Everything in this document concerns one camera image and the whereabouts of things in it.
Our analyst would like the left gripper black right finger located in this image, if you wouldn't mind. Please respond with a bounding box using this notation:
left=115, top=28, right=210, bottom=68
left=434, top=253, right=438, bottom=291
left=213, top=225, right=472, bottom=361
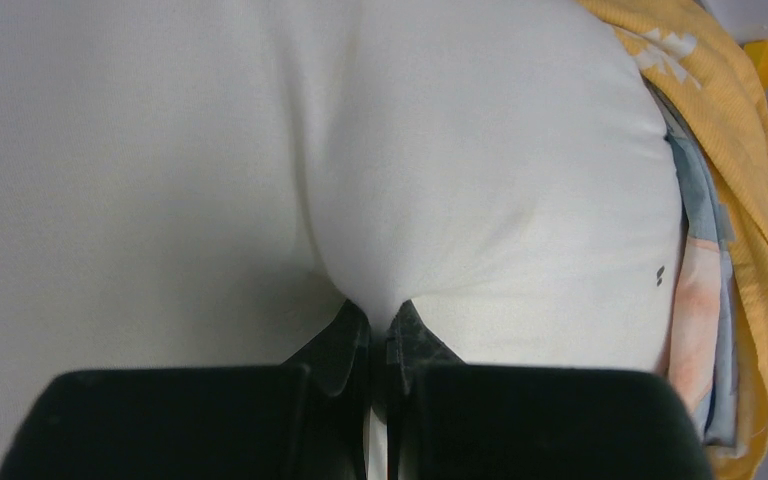
left=385, top=303, right=713, bottom=480

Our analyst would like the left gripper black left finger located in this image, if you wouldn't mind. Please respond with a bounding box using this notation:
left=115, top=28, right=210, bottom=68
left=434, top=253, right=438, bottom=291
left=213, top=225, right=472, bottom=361
left=0, top=302, right=370, bottom=479

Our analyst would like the white pillow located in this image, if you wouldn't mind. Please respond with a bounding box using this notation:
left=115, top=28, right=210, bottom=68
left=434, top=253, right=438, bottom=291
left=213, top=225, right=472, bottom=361
left=0, top=1, right=684, bottom=460

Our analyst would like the orange pillowcase with white print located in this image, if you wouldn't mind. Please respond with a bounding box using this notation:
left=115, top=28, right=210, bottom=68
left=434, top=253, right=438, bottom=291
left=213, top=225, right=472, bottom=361
left=586, top=1, right=768, bottom=479

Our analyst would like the yellow green toy block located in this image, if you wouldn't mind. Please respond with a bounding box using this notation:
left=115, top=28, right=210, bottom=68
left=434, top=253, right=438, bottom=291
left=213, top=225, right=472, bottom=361
left=743, top=40, right=768, bottom=90

